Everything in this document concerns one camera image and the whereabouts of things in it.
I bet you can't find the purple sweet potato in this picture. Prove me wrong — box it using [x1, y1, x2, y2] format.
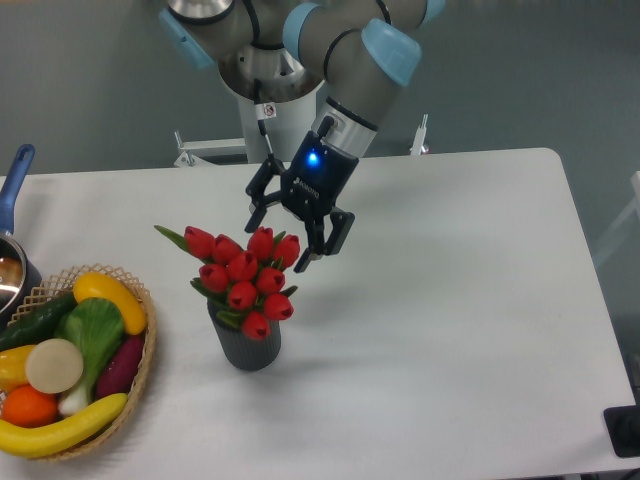
[95, 336, 144, 399]

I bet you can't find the orange fruit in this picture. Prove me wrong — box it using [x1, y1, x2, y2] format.
[1, 385, 58, 428]

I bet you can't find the dark grey ribbed vase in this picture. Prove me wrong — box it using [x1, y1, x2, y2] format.
[207, 300, 281, 372]

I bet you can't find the red tulip bouquet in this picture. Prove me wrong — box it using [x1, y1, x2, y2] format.
[154, 225, 301, 341]

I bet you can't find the yellow banana front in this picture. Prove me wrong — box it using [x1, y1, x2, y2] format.
[1, 393, 128, 459]

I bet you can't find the green bok choy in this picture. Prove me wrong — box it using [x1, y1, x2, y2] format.
[54, 298, 124, 417]

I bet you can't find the white bracket with bolt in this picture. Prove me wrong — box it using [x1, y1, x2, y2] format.
[409, 113, 430, 156]

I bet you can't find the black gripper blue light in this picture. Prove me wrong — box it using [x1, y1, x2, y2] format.
[243, 130, 361, 275]

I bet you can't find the green cucumber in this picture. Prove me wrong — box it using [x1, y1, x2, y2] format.
[1, 292, 77, 351]

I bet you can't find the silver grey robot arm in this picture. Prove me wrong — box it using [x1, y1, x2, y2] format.
[160, 1, 444, 271]

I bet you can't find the blue handled saucepan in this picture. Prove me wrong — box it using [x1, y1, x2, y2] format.
[1, 144, 42, 330]

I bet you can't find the yellow pepper left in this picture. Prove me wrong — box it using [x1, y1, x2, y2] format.
[0, 345, 35, 393]

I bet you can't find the woven wicker basket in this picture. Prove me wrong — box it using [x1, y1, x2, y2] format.
[1, 264, 156, 460]

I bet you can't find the beige round slice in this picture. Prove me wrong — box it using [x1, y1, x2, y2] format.
[25, 338, 84, 394]

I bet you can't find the black device at right edge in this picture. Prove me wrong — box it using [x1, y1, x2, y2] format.
[603, 405, 640, 458]

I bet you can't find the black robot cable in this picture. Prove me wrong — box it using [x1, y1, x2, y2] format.
[251, 77, 277, 164]

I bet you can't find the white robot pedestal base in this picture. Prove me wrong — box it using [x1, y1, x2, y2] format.
[174, 85, 321, 167]

